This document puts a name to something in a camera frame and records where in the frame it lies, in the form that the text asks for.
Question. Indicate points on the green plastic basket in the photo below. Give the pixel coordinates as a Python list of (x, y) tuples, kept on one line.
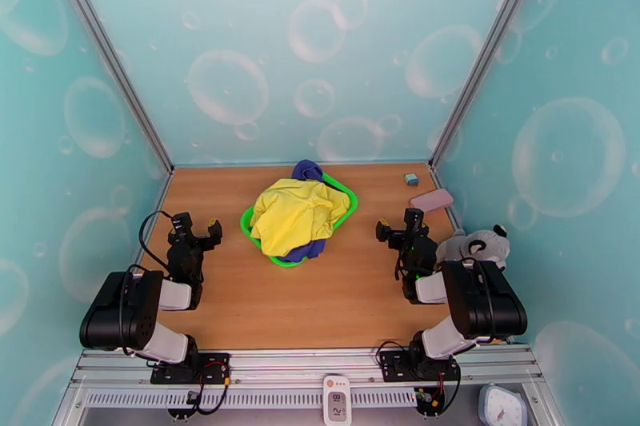
[(290, 263)]

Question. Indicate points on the yellow trousers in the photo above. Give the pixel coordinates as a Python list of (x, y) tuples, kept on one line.
[(295, 215)]

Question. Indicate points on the blue trousers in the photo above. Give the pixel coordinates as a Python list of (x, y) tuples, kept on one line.
[(306, 171)]

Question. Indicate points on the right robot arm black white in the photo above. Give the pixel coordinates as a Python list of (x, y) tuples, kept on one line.
[(480, 299)]

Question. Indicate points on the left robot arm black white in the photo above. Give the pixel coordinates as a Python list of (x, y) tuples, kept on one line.
[(115, 309)]

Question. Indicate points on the grey plush raccoon toy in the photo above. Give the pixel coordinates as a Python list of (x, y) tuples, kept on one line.
[(470, 245)]

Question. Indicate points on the pink flat case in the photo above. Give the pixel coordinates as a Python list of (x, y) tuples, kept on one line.
[(432, 200)]

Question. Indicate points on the small teal box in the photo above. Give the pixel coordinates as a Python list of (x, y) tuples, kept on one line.
[(411, 179)]

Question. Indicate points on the white digital thermometer display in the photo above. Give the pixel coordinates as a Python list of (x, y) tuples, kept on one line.
[(336, 397)]

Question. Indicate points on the white alarm clock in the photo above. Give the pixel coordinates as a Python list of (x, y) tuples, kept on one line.
[(500, 407)]

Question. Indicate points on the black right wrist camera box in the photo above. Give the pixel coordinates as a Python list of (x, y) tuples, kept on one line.
[(414, 221)]

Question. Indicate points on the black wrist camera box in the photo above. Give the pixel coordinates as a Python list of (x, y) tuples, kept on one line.
[(182, 225), (414, 221)]

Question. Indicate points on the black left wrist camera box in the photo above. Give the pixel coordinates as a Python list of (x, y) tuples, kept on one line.
[(182, 225)]

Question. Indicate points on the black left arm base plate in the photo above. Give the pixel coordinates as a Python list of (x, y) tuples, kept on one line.
[(170, 373)]

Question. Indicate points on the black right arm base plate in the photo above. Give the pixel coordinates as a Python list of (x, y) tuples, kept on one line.
[(397, 370)]

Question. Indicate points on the aluminium table edge rail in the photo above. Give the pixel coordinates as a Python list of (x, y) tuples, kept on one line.
[(300, 362)]

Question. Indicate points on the aluminium frame post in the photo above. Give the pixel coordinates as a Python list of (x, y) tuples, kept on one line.
[(107, 55), (492, 47)]

